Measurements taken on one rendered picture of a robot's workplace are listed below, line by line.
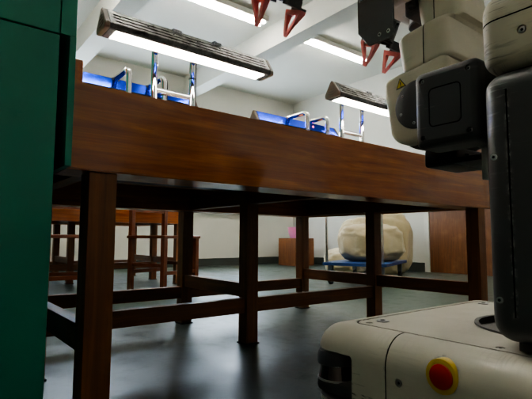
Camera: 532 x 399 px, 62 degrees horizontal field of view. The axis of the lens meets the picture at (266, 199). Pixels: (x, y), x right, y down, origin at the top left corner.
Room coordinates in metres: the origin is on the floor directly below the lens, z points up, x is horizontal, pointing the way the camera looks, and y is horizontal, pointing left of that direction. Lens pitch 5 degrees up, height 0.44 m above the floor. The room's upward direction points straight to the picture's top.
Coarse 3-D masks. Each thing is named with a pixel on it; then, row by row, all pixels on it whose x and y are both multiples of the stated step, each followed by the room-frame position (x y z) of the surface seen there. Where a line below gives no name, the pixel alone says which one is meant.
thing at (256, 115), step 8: (256, 112) 2.29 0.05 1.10; (264, 112) 2.33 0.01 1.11; (264, 120) 2.29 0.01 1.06; (272, 120) 2.33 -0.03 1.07; (280, 120) 2.37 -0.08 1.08; (288, 120) 2.42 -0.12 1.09; (296, 120) 2.47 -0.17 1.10; (304, 128) 2.47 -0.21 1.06; (312, 128) 2.52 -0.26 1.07; (320, 128) 2.57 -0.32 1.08
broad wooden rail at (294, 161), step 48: (96, 96) 0.93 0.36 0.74; (144, 96) 1.00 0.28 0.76; (96, 144) 0.93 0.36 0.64; (144, 144) 1.00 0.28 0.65; (192, 144) 1.07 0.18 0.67; (240, 144) 1.16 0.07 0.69; (288, 144) 1.26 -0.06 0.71; (336, 144) 1.39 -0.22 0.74; (288, 192) 1.35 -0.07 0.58; (336, 192) 1.39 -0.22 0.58; (384, 192) 1.54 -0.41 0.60; (432, 192) 1.73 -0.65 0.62; (480, 192) 1.96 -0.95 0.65
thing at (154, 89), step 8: (176, 32) 1.39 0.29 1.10; (152, 56) 1.52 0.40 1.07; (152, 64) 1.52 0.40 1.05; (192, 64) 1.61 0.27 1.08; (152, 72) 1.52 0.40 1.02; (192, 72) 1.61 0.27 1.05; (152, 80) 1.51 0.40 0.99; (192, 80) 1.61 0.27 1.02; (152, 88) 1.51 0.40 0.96; (160, 88) 1.53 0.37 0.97; (192, 88) 1.61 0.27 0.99; (152, 96) 1.51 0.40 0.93; (176, 96) 1.57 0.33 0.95; (184, 96) 1.59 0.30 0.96; (192, 96) 1.61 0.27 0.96; (192, 104) 1.61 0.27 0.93
